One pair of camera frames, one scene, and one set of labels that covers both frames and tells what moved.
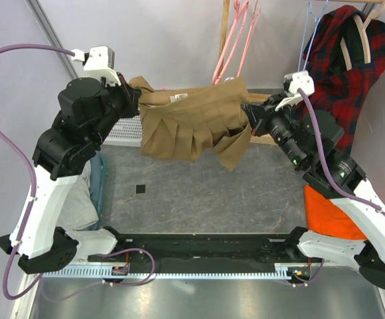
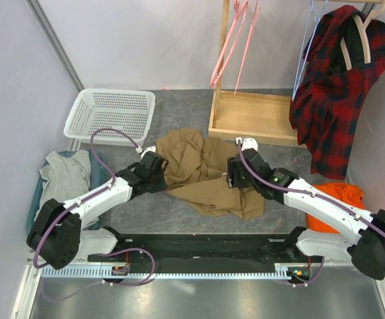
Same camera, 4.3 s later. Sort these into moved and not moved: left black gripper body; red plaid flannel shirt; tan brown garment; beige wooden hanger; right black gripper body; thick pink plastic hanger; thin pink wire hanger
Moved: tan brown garment; right black gripper body; left black gripper body
Not moved: thin pink wire hanger; red plaid flannel shirt; thick pink plastic hanger; beige wooden hanger
